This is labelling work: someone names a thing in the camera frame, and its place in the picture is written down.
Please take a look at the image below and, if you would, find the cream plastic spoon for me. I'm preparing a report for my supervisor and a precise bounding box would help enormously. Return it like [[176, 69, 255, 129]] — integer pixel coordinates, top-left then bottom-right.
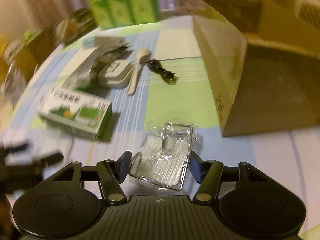
[[127, 48, 151, 96]]

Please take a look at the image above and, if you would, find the white power adapter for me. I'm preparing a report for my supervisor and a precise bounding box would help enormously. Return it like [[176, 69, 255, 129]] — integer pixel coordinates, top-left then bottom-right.
[[98, 60, 133, 88]]

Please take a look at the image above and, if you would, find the green white medicine box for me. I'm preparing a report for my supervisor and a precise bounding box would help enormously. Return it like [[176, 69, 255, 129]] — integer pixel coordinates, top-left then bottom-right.
[[37, 86, 112, 141]]

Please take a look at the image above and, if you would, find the silver foil bag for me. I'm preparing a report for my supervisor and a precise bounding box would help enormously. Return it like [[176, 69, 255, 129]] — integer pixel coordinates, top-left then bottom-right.
[[65, 44, 129, 88]]

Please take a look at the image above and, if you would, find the checkered tablecloth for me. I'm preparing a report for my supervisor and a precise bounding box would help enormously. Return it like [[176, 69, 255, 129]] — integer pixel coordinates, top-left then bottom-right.
[[1, 16, 319, 239]]

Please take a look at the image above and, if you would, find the black cable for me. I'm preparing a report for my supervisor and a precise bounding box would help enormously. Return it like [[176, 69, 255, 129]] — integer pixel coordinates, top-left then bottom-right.
[[146, 58, 179, 85]]

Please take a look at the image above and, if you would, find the brown cardboard box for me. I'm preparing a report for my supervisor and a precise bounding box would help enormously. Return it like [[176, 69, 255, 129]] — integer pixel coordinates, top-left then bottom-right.
[[189, 0, 319, 137]]

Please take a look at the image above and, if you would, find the purple curtain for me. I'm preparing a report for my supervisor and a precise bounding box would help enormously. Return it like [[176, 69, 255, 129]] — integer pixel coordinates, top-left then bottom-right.
[[19, 0, 89, 28]]

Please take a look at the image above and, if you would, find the green tissue pack bundle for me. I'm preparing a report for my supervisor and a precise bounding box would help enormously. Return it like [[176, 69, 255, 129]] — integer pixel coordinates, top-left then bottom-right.
[[87, 0, 159, 30]]

